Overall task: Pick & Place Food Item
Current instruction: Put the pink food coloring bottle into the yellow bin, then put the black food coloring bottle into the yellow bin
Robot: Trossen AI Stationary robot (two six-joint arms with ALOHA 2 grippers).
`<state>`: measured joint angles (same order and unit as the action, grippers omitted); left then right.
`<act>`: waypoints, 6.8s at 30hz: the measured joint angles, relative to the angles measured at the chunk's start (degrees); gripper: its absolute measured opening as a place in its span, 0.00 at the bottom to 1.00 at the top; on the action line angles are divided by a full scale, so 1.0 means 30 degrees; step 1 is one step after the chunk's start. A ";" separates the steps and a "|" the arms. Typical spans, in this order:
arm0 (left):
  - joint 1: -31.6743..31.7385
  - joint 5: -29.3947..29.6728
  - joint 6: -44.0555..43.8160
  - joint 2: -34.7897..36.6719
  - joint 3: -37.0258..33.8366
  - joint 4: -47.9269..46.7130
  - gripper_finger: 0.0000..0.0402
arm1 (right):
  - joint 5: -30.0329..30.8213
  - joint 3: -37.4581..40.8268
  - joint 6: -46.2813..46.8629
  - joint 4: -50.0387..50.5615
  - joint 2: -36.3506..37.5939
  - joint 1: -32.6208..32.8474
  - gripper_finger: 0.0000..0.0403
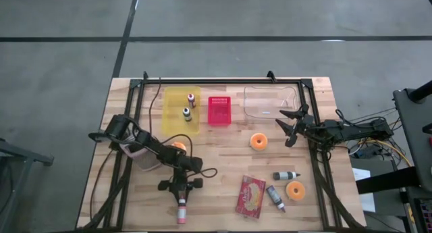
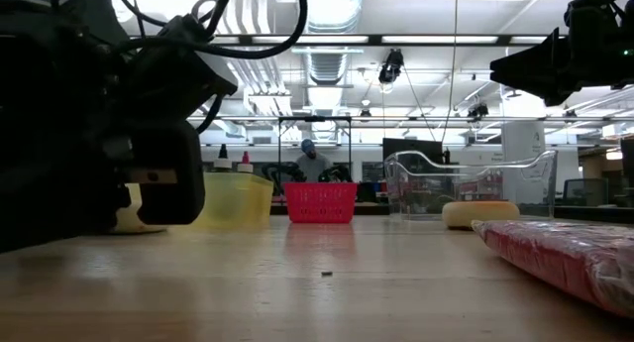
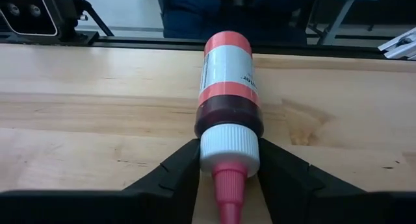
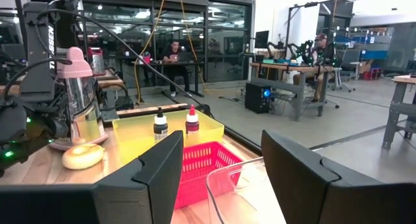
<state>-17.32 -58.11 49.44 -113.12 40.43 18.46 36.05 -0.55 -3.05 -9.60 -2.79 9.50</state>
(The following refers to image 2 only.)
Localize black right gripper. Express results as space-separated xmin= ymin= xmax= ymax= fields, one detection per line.
xmin=489 ymin=0 xmax=634 ymax=107

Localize yellow sponge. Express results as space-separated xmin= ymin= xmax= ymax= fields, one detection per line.
xmin=441 ymin=200 xmax=521 ymax=230
xmin=111 ymin=210 xmax=167 ymax=235

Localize red-capped small bottle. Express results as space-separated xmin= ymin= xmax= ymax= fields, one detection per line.
xmin=236 ymin=151 xmax=255 ymax=174

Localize plastic-wrapped red meat pack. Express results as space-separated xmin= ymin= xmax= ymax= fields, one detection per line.
xmin=470 ymin=219 xmax=634 ymax=319

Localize white round pillar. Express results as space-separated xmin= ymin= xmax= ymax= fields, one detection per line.
xmin=500 ymin=121 xmax=547 ymax=204

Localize dark mesh office chair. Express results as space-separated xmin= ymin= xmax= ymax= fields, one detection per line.
xmin=562 ymin=176 xmax=610 ymax=207

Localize black computer monitor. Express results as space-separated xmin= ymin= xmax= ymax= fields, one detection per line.
xmin=381 ymin=137 xmax=445 ymax=184

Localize clear plastic bin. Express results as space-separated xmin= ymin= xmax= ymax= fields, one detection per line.
xmin=383 ymin=149 xmax=559 ymax=222

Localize yellow translucent plastic bin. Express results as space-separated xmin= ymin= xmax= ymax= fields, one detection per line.
xmin=123 ymin=171 xmax=274 ymax=230

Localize person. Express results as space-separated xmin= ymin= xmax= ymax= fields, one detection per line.
xmin=295 ymin=138 xmax=334 ymax=183

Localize red plastic basket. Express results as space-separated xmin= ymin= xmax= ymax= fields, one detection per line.
xmin=282 ymin=181 xmax=359 ymax=225

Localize black ceiling camera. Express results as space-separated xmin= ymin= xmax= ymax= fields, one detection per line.
xmin=378 ymin=48 xmax=405 ymax=85

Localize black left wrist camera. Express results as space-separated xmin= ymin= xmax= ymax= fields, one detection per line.
xmin=133 ymin=14 xmax=239 ymax=130

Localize black overhead frame beam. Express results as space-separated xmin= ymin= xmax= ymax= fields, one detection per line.
xmin=207 ymin=33 xmax=566 ymax=47

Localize silver ceiling duct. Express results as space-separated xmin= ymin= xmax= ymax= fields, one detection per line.
xmin=291 ymin=0 xmax=366 ymax=145

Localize black workstation frame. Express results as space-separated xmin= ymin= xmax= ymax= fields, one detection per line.
xmin=277 ymin=115 xmax=353 ymax=184

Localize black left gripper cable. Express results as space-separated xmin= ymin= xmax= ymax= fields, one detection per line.
xmin=108 ymin=0 xmax=308 ymax=60

